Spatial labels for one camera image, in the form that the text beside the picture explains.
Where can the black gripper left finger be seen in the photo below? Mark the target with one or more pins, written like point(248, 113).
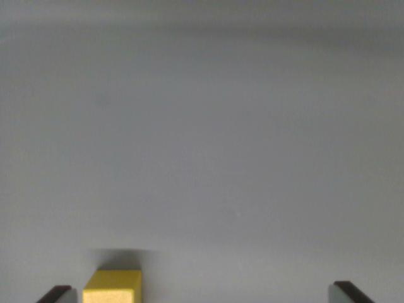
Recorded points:
point(61, 295)

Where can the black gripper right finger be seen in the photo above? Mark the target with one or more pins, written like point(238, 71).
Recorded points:
point(344, 293)

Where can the yellow cube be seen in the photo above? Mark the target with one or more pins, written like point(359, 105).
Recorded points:
point(110, 288)

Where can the grey plastic tub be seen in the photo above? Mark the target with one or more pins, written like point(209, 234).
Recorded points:
point(202, 132)

